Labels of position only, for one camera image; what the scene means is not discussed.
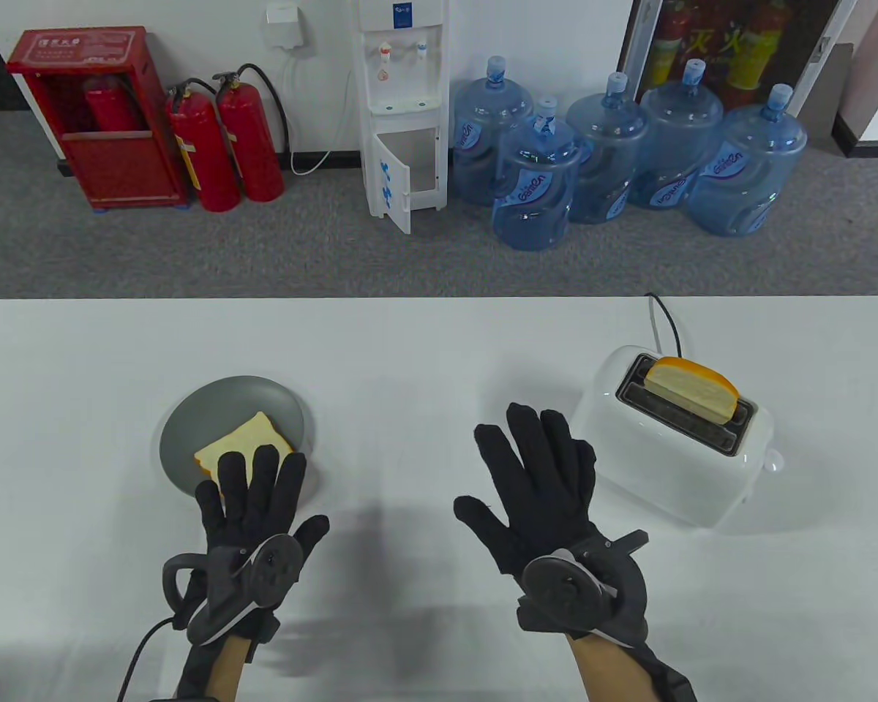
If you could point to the white wall box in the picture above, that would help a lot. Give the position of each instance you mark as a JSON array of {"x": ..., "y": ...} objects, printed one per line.
[{"x": 284, "y": 25}]

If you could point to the person's left forearm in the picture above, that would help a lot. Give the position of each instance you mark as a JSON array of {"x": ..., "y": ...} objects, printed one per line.
[{"x": 223, "y": 673}]

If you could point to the toast slice with orange crust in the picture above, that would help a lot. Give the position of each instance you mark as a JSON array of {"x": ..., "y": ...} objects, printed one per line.
[
  {"x": 688, "y": 391},
  {"x": 241, "y": 439}
]

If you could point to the white water dispenser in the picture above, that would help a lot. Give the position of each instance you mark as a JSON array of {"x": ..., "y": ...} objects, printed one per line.
[{"x": 402, "y": 80}]

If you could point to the red fire extinguisher cabinet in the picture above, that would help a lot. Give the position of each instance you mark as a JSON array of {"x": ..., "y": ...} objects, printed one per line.
[{"x": 117, "y": 168}]

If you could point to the black right hand controller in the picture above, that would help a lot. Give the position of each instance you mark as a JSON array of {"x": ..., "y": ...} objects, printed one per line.
[{"x": 563, "y": 592}]

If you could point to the black hand controller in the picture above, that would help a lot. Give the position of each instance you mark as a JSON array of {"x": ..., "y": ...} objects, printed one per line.
[
  {"x": 563, "y": 592},
  {"x": 274, "y": 574}
]

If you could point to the grey round plate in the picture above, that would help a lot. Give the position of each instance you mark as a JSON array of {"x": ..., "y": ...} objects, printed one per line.
[{"x": 190, "y": 417}]

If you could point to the person's left hand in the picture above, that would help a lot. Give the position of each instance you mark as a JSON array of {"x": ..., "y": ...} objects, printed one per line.
[{"x": 249, "y": 504}]

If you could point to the red extinguisher inside cabinet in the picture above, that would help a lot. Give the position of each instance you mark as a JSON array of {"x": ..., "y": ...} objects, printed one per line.
[{"x": 110, "y": 110}]

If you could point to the grey leaning panel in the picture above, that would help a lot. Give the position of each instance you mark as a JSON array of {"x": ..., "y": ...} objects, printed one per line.
[{"x": 834, "y": 88}]

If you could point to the white toaster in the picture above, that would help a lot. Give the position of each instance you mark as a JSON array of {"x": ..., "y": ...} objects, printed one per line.
[{"x": 629, "y": 453}]

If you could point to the black left hand controller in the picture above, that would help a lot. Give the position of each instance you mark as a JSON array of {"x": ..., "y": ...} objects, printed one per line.
[{"x": 274, "y": 574}]

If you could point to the black right wrist box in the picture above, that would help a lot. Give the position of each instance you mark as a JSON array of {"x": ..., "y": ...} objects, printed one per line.
[{"x": 680, "y": 687}]

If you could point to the person's right hand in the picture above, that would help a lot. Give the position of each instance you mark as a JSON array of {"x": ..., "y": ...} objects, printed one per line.
[{"x": 541, "y": 497}]

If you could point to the red fire extinguisher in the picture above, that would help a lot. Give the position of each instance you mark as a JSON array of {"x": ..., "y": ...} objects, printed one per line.
[
  {"x": 205, "y": 161},
  {"x": 252, "y": 146}
]

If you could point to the person's right forearm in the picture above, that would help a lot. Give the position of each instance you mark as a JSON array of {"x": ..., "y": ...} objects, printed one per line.
[{"x": 607, "y": 673}]

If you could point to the glass door fire cabinet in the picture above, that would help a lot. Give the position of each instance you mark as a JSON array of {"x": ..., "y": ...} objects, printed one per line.
[{"x": 746, "y": 44}]

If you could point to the blue water jug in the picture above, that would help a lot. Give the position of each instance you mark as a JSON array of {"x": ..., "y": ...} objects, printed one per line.
[
  {"x": 607, "y": 146},
  {"x": 534, "y": 190},
  {"x": 680, "y": 124},
  {"x": 483, "y": 117},
  {"x": 746, "y": 168}
]

